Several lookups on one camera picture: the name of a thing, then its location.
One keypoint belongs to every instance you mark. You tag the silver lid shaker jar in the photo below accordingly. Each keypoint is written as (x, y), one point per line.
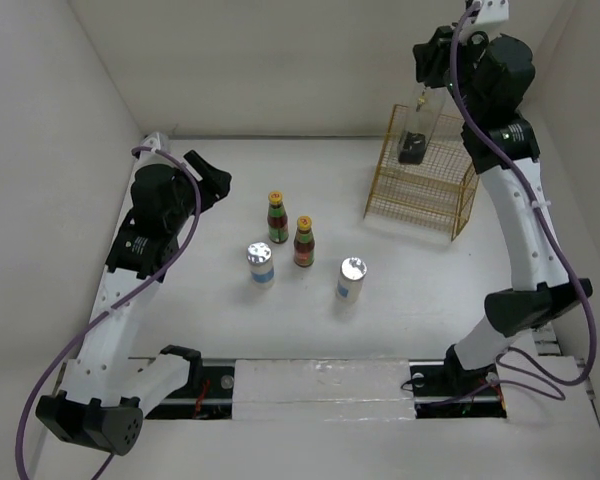
(260, 259)
(352, 273)

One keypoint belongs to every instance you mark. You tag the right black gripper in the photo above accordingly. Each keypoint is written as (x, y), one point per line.
(433, 55)

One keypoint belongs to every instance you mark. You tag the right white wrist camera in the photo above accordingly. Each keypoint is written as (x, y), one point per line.
(488, 12)

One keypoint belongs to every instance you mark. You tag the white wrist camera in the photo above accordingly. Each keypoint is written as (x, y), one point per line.
(157, 140)
(488, 12)

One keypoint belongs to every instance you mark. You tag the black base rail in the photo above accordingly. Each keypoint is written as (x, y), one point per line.
(331, 390)

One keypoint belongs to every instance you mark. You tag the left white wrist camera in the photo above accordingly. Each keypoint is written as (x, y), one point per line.
(157, 140)

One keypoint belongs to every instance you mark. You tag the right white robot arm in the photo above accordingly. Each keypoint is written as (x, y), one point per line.
(544, 286)

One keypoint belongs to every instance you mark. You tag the left silver lid shaker jar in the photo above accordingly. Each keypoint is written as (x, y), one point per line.
(260, 259)

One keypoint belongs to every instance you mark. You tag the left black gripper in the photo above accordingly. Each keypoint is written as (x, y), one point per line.
(214, 182)

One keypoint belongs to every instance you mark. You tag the clear glass oil bottle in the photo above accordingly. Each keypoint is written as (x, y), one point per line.
(421, 100)

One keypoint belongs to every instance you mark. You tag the dark liquid glass bottle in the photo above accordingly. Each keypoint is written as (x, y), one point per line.
(418, 129)

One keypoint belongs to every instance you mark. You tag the back green label sauce bottle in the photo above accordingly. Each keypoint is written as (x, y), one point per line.
(277, 218)

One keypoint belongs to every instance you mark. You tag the right silver lid shaker jar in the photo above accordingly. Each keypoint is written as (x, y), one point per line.
(352, 273)

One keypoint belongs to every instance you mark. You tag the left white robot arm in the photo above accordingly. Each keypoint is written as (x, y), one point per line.
(101, 403)

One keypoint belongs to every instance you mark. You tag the yellow wire rack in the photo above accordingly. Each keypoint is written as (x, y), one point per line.
(433, 199)

